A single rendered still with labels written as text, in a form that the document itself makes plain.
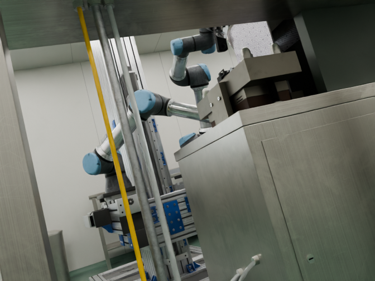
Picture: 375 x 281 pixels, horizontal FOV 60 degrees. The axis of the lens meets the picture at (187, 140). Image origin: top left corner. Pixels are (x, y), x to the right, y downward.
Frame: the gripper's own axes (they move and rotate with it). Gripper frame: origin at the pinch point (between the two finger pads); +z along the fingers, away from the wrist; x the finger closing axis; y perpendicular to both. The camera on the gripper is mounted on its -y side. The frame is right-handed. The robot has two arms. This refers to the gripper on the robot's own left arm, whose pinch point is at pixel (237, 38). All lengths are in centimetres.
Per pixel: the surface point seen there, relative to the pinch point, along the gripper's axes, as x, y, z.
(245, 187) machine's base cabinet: -32, -21, 61
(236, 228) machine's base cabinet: -31, -39, 58
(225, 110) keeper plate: -27, -9, 42
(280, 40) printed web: 6.0, 2.5, 20.0
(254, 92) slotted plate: -22, -2, 47
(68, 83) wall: -61, -130, -347
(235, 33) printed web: -5.8, 4.0, 7.8
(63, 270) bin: -113, -280, -162
